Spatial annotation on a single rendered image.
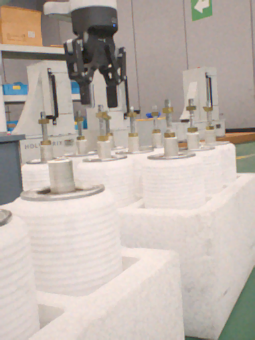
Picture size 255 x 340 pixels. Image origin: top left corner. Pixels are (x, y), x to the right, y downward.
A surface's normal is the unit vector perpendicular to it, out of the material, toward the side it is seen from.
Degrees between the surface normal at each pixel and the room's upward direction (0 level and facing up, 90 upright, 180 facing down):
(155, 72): 90
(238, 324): 0
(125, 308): 90
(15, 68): 90
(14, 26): 88
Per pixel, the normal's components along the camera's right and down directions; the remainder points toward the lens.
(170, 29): -0.74, 0.14
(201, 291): -0.44, 0.14
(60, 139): 0.66, 0.04
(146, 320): 0.87, -0.01
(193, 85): -0.72, -0.23
